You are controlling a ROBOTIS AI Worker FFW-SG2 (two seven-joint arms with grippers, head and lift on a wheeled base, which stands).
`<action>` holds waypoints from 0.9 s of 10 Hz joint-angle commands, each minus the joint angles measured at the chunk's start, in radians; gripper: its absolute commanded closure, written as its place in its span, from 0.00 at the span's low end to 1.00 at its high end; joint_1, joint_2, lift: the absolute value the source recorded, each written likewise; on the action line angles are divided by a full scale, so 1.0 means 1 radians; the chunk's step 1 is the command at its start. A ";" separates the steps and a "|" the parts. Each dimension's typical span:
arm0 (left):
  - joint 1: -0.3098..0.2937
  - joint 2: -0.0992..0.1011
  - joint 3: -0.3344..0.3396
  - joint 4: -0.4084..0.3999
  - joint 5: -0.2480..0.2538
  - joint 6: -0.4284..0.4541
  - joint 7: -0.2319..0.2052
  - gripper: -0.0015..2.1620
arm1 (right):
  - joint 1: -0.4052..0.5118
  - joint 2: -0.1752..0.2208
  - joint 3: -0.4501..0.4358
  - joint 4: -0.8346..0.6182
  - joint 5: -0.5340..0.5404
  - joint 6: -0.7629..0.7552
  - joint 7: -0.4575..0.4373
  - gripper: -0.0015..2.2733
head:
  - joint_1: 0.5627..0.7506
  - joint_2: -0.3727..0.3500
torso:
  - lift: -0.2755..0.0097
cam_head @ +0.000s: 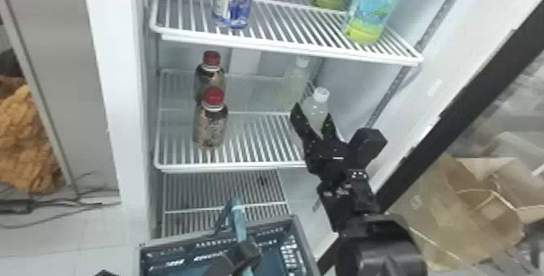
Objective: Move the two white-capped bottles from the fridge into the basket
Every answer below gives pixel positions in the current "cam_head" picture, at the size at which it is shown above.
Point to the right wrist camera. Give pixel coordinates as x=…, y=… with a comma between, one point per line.
x=366, y=145

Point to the fridge door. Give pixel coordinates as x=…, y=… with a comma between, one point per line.
x=463, y=103

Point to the white fridge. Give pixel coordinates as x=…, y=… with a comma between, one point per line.
x=114, y=99

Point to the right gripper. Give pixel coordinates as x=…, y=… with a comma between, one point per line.
x=326, y=154

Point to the clear bottle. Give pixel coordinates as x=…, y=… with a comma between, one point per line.
x=295, y=84
x=316, y=107

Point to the blue basket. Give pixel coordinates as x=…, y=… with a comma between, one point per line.
x=276, y=248

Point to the brown paper bag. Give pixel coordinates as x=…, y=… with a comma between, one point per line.
x=463, y=214

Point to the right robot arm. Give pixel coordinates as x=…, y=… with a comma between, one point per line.
x=374, y=243

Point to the orange cloth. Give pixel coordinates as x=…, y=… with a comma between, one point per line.
x=23, y=141

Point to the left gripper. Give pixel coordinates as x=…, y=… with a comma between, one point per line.
x=238, y=258

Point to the brown bottle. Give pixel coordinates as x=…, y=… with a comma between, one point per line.
x=210, y=124
x=210, y=78

